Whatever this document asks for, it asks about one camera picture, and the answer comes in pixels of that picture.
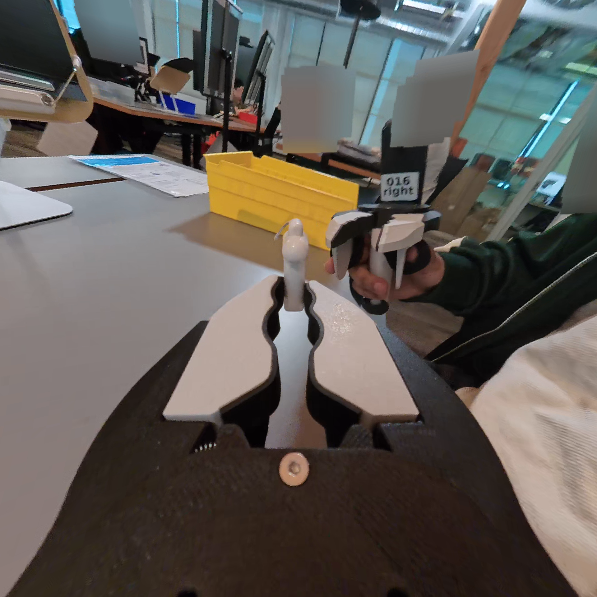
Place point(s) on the brown cardboard box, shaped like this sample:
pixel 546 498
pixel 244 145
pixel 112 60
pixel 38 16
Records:
pixel 461 196

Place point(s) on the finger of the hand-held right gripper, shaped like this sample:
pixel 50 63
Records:
pixel 401 231
pixel 343 224

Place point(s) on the small white plastic gadget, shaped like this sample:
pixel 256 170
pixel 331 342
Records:
pixel 294 284

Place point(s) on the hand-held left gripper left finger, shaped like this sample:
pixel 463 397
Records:
pixel 219 364

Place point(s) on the wooden screen holder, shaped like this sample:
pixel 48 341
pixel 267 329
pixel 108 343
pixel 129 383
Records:
pixel 28 42

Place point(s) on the person's right hand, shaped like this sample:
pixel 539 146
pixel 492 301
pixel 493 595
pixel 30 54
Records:
pixel 368 284

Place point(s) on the black computer monitor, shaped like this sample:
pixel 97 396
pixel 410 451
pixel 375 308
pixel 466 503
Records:
pixel 219 46
pixel 261 70

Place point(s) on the person's right forearm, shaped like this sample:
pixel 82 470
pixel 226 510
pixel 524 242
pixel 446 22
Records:
pixel 503 270

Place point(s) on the black pole with round top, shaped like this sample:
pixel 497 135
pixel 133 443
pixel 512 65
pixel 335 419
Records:
pixel 359 9

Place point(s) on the blue white printed sheet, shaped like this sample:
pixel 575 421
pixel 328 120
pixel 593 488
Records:
pixel 144 172

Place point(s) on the yellow plastic bin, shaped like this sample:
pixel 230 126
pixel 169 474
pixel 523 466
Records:
pixel 280 196

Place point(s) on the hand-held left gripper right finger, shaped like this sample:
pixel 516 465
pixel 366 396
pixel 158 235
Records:
pixel 364 368

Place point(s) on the beige cardboard panel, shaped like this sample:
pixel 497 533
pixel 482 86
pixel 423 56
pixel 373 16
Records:
pixel 170 77

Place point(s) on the blue plastic bin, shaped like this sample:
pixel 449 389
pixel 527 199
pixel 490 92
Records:
pixel 179 105

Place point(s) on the wooden background desk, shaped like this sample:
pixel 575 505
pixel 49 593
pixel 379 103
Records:
pixel 154 109

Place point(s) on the white monitor base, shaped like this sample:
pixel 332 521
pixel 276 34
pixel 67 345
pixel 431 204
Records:
pixel 28 205

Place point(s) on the wooden pillar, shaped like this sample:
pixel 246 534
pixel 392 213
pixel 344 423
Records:
pixel 499 23

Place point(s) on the grey desk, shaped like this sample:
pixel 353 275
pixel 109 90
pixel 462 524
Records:
pixel 93 303

